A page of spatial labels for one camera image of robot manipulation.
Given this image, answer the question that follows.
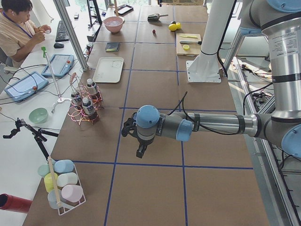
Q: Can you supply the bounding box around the large yellow lemon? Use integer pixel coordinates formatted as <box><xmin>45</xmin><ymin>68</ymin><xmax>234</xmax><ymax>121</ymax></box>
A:
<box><xmin>168</xmin><ymin>24</ymin><xmax>178</xmax><ymax>32</ymax></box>

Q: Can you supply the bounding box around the white robot column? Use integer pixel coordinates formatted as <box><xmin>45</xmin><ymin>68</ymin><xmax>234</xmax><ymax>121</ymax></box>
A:
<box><xmin>200</xmin><ymin>0</ymin><xmax>237</xmax><ymax>56</ymax></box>

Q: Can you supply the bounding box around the cream bear tray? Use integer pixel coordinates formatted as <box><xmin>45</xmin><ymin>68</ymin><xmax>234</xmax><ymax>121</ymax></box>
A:
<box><xmin>92</xmin><ymin>57</ymin><xmax>124</xmax><ymax>83</ymax></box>

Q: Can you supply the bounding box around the seated person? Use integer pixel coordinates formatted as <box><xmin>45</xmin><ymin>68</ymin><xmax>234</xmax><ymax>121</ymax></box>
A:
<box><xmin>0</xmin><ymin>0</ymin><xmax>51</xmax><ymax>67</ymax></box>

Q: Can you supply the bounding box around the black tripod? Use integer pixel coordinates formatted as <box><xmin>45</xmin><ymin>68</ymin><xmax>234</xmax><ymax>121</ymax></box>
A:
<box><xmin>2</xmin><ymin>118</ymin><xmax>59</xmax><ymax>163</ymax></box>

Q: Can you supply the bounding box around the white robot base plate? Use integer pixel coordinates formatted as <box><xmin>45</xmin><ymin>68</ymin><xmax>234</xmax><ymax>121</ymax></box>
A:
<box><xmin>186</xmin><ymin>53</ymin><xmax>221</xmax><ymax>83</ymax></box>

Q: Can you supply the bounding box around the yellow plastic knife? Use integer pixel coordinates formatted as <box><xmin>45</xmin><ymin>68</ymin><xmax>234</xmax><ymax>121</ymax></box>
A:
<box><xmin>179</xmin><ymin>35</ymin><xmax>198</xmax><ymax>39</ymax></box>

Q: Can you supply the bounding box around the dark tea bottle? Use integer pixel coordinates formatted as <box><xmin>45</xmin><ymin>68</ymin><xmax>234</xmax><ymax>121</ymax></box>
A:
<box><xmin>87</xmin><ymin>79</ymin><xmax>100</xmax><ymax>100</ymax></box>
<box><xmin>71</xmin><ymin>91</ymin><xmax>82</xmax><ymax>110</ymax></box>
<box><xmin>82</xmin><ymin>97</ymin><xmax>99</xmax><ymax>122</ymax></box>

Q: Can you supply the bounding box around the copper wire bottle rack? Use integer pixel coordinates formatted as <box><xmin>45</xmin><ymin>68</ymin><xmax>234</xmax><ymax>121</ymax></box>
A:
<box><xmin>68</xmin><ymin>73</ymin><xmax>103</xmax><ymax>125</ymax></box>

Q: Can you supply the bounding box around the lemon half slice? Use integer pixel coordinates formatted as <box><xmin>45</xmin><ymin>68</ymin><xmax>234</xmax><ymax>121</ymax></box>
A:
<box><xmin>182</xmin><ymin>44</ymin><xmax>190</xmax><ymax>51</ymax></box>

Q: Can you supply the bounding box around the blue teach pendant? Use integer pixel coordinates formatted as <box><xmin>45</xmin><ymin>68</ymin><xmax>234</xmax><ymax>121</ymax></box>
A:
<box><xmin>50</xmin><ymin>54</ymin><xmax>74</xmax><ymax>78</ymax></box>
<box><xmin>4</xmin><ymin>71</ymin><xmax>49</xmax><ymax>102</ymax></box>

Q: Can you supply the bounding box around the white wire cup rack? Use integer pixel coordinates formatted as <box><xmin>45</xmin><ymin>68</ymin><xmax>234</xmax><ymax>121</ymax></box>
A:
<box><xmin>44</xmin><ymin>156</ymin><xmax>86</xmax><ymax>216</ymax></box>

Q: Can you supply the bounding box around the wooden cutting board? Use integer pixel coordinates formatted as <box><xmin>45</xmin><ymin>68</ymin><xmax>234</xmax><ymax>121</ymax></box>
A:
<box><xmin>176</xmin><ymin>33</ymin><xmax>202</xmax><ymax>56</ymax></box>

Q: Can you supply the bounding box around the grey folded cloth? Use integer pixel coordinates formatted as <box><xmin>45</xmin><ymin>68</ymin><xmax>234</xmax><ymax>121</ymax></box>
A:
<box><xmin>105</xmin><ymin>42</ymin><xmax>120</xmax><ymax>52</ymax></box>

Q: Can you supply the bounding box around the dark tea bottle left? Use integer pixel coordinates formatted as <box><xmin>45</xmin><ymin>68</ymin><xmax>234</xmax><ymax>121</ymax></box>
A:
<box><xmin>82</xmin><ymin>97</ymin><xmax>99</xmax><ymax>122</ymax></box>

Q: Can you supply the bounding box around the pink bowl of ice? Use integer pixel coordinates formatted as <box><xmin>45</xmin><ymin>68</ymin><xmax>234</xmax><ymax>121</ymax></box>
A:
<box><xmin>103</xmin><ymin>16</ymin><xmax>125</xmax><ymax>33</ymax></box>

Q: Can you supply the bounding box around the black keyboard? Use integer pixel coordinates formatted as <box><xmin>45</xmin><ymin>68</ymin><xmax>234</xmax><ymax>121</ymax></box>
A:
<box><xmin>55</xmin><ymin>21</ymin><xmax>69</xmax><ymax>42</ymax></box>

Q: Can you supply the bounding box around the aluminium frame post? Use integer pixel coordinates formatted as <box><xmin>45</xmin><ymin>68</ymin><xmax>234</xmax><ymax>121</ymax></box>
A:
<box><xmin>53</xmin><ymin>0</ymin><xmax>88</xmax><ymax>72</ymax></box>

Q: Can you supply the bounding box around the red cylinder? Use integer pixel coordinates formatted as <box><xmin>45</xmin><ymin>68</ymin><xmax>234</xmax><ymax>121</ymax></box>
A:
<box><xmin>0</xmin><ymin>194</ymin><xmax>32</xmax><ymax>213</ymax></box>

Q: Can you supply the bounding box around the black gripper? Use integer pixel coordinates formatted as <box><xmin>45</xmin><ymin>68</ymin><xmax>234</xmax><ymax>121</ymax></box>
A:
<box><xmin>136</xmin><ymin>134</ymin><xmax>155</xmax><ymax>158</ymax></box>

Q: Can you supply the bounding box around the small yellow lemon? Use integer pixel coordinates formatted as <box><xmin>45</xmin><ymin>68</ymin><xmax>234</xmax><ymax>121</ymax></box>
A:
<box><xmin>176</xmin><ymin>22</ymin><xmax>182</xmax><ymax>30</ymax></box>

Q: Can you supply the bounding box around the blue teach pendant far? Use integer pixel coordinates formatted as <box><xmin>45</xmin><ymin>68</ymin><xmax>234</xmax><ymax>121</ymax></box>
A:
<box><xmin>50</xmin><ymin>54</ymin><xmax>74</xmax><ymax>78</ymax></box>

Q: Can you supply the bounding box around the dark tea bottle right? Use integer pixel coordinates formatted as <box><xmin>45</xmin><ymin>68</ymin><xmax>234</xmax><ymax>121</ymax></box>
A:
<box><xmin>87</xmin><ymin>79</ymin><xmax>100</xmax><ymax>100</ymax></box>

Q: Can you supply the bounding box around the blue teach pendant near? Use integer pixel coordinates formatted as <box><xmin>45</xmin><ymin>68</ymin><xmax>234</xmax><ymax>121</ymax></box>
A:
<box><xmin>4</xmin><ymin>71</ymin><xmax>49</xmax><ymax>102</ymax></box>

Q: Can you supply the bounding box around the green bowl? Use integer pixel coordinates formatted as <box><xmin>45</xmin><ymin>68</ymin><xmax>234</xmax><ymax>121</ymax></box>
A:
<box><xmin>29</xmin><ymin>108</ymin><xmax>48</xmax><ymax>124</ymax></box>

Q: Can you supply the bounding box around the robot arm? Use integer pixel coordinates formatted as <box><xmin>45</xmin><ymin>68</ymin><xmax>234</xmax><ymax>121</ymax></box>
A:
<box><xmin>133</xmin><ymin>0</ymin><xmax>301</xmax><ymax>158</ymax></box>

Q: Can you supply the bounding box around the metal handled knife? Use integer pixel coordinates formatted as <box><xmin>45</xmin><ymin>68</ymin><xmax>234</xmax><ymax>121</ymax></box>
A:
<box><xmin>180</xmin><ymin>40</ymin><xmax>202</xmax><ymax>45</ymax></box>

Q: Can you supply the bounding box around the metal ice scoop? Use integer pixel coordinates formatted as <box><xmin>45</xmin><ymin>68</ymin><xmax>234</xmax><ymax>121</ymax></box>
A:
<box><xmin>147</xmin><ymin>13</ymin><xmax>168</xmax><ymax>22</ymax></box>

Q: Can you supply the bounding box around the black computer mouse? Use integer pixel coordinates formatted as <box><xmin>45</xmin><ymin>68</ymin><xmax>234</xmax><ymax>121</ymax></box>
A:
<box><xmin>54</xmin><ymin>42</ymin><xmax>64</xmax><ymax>49</ymax></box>

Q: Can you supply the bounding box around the dark tea bottle back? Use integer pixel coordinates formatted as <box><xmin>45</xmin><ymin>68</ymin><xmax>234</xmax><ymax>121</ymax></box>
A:
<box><xmin>71</xmin><ymin>91</ymin><xmax>82</xmax><ymax>110</ymax></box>

